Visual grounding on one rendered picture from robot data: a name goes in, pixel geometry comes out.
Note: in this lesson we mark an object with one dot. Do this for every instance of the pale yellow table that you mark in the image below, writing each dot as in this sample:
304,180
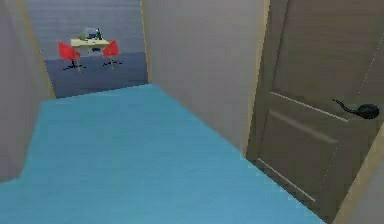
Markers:
89,43

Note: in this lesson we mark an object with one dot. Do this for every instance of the clear glass bowl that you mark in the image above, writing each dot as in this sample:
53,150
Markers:
89,33

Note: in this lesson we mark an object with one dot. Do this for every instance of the brown room door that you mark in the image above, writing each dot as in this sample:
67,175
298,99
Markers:
310,100

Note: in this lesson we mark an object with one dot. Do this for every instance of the red chair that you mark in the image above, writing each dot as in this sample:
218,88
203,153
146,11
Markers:
111,50
68,52

